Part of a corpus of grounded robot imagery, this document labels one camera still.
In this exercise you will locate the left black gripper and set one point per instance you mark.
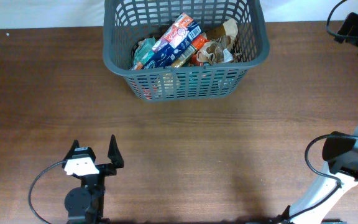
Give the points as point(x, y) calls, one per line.
point(114, 157)

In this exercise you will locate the teal wet wipes pack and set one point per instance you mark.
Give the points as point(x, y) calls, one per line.
point(144, 52)

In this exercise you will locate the blue Kleenex tissue pack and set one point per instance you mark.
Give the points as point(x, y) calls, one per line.
point(173, 43)

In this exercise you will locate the orange pasta package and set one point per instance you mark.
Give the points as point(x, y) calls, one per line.
point(149, 89)

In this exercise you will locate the beige chocolate snack bag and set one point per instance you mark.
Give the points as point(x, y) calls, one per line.
point(219, 47)

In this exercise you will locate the beige paper pouch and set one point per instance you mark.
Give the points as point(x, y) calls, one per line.
point(167, 84)

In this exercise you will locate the green Nescafe coffee bag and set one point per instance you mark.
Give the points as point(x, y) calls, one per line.
point(193, 62)

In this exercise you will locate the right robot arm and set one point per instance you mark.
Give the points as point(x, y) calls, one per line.
point(338, 175)

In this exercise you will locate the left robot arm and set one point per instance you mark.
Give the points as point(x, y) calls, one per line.
point(85, 204)

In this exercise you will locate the grey plastic basket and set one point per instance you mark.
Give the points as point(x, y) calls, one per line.
point(128, 22)

